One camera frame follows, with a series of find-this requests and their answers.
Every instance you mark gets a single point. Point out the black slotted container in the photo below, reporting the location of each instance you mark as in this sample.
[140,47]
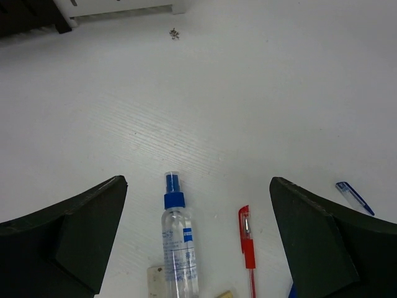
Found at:
[19,16]

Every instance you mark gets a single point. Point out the white slotted container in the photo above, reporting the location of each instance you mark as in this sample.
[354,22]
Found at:
[81,8]

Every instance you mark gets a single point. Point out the red pen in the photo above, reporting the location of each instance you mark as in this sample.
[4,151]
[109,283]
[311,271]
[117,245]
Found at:
[247,246]

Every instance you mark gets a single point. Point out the yellow eraser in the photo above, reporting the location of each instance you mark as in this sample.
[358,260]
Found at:
[226,294]

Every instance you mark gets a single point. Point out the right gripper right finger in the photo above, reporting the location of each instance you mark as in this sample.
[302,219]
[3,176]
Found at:
[332,250]

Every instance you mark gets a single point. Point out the blue pen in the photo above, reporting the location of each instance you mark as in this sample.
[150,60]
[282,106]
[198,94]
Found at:
[293,292]

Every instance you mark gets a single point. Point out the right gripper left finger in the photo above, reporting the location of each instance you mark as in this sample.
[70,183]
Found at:
[63,250]

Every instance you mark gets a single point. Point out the small dark debris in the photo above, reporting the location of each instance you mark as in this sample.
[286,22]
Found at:
[174,34]

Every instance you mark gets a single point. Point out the blue cap spray bottle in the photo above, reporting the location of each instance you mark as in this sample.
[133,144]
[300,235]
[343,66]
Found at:
[180,262]

